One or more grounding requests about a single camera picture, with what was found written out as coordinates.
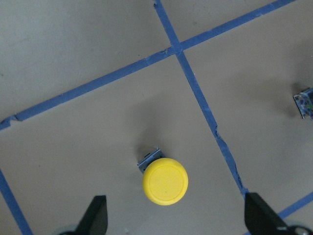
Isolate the green push button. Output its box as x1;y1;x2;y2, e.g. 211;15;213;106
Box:
293;88;313;120

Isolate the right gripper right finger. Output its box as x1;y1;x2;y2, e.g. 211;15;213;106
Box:
244;192;293;235

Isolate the yellow push button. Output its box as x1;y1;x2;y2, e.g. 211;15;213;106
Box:
137;148;189;206

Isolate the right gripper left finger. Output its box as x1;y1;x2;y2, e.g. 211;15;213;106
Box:
74;195;108;235

